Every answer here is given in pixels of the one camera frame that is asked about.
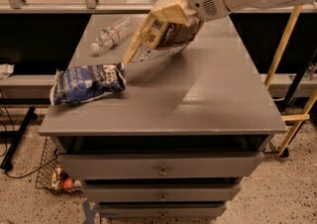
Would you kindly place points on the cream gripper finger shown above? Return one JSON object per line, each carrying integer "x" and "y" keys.
{"x": 138, "y": 37}

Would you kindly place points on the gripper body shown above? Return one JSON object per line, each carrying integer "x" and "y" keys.
{"x": 183, "y": 11}

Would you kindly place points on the brown chip bag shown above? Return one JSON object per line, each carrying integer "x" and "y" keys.
{"x": 164, "y": 39}

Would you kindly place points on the blue chip bag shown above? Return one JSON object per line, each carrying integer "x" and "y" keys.
{"x": 79, "y": 84}

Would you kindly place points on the clear plastic water bottle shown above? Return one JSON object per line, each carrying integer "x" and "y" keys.
{"x": 111, "y": 35}

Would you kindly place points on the grey drawer cabinet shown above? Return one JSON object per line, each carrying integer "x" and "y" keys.
{"x": 208, "y": 99}

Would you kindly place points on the top grey drawer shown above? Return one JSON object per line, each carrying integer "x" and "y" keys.
{"x": 148, "y": 166}

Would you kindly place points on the grey drawer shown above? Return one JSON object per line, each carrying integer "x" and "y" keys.
{"x": 160, "y": 192}
{"x": 160, "y": 210}
{"x": 148, "y": 166}

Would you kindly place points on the white cloth at left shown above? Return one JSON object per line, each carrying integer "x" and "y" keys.
{"x": 6, "y": 70}

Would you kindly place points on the middle grey drawer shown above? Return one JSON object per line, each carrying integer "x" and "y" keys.
{"x": 160, "y": 192}

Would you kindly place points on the bottom grey drawer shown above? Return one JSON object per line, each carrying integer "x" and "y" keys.
{"x": 160, "y": 210}

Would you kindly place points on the black floor stand bar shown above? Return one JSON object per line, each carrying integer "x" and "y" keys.
{"x": 15, "y": 138}

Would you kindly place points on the black wire basket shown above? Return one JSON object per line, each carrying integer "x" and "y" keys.
{"x": 47, "y": 164}

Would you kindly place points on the items in wire basket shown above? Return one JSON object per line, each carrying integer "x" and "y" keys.
{"x": 61, "y": 181}

